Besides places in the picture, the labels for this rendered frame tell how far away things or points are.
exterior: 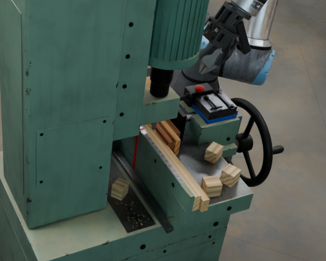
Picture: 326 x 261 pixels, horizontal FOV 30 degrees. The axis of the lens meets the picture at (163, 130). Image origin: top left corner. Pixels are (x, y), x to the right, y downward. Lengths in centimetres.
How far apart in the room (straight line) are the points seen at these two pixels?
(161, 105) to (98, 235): 38
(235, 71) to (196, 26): 92
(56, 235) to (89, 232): 8
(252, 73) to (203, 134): 67
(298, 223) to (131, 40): 174
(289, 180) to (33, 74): 207
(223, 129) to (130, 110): 36
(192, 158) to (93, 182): 30
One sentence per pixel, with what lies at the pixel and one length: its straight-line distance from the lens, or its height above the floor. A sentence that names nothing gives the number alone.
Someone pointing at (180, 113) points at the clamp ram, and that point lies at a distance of 174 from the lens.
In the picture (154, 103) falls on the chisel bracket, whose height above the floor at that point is 107.
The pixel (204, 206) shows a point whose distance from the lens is 157.
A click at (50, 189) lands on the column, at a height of 93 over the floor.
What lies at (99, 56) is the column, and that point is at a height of 129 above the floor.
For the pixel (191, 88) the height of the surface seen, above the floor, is 101.
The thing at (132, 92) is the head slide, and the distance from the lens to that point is 153.
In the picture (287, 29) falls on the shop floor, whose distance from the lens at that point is 461.
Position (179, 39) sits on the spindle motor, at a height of 129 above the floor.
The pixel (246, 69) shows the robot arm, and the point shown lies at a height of 80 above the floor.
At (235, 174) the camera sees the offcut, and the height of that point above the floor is 94.
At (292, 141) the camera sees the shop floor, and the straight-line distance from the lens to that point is 346.
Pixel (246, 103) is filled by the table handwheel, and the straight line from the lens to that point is 192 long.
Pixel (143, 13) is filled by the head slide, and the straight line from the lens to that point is 142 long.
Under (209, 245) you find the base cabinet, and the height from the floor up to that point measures 65.
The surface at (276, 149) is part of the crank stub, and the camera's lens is 192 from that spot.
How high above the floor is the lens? 200
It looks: 37 degrees down
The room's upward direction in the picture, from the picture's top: 9 degrees clockwise
